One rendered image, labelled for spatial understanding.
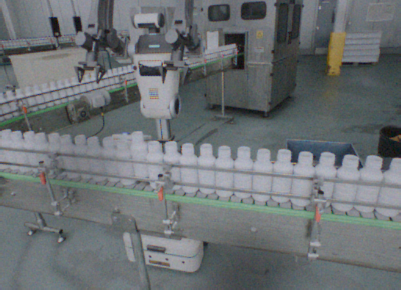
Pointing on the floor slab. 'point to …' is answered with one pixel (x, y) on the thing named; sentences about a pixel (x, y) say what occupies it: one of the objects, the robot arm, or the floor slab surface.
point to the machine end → (254, 44)
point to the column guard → (337, 41)
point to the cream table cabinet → (48, 67)
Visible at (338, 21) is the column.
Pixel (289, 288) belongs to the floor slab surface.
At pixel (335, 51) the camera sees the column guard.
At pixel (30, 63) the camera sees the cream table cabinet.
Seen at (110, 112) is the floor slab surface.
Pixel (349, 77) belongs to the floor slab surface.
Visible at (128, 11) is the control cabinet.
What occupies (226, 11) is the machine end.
